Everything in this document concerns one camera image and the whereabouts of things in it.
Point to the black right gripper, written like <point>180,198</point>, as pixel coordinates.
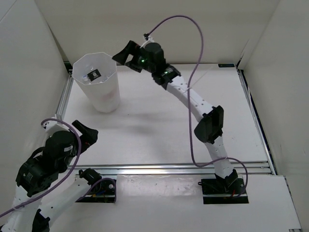
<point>133,48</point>

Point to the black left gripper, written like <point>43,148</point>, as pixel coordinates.
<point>89,136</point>

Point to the small black label bottle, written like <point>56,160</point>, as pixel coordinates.
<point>93,75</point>

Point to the red label plastic bottle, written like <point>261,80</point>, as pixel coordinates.
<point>109,96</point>

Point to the clear white cap bottle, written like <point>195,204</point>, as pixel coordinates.
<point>85,78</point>

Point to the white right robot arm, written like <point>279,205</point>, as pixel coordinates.
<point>210,119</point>

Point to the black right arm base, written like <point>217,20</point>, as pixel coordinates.
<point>215,193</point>

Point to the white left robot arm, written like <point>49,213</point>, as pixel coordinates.
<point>45,170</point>

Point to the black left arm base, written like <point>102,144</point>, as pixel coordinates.
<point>104,191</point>

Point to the white translucent plastic bin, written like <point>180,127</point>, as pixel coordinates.
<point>104,84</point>

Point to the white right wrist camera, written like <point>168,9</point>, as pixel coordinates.
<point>147,39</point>

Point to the aluminium right rail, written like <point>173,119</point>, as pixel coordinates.
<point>257,121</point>

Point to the aluminium front rail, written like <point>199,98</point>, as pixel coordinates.
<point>182,168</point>

